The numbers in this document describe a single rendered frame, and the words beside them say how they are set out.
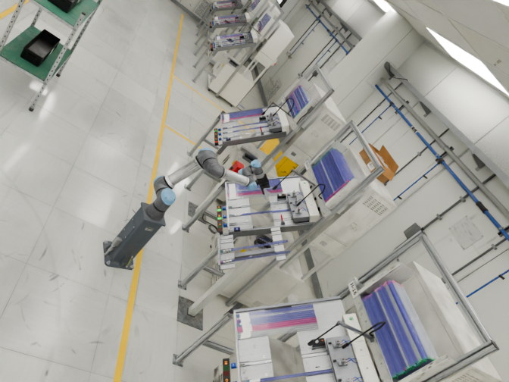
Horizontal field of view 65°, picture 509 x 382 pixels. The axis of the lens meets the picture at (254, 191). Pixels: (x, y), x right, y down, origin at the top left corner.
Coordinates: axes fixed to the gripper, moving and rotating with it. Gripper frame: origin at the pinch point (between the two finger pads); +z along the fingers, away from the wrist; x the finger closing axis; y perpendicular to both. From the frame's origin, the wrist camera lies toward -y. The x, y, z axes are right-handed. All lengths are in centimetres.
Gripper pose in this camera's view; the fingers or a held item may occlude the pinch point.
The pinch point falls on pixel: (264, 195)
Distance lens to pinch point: 344.5
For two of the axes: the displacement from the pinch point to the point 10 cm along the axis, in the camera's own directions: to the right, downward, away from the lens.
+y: 9.5, -3.0, -1.1
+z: 3.0, 7.4, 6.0
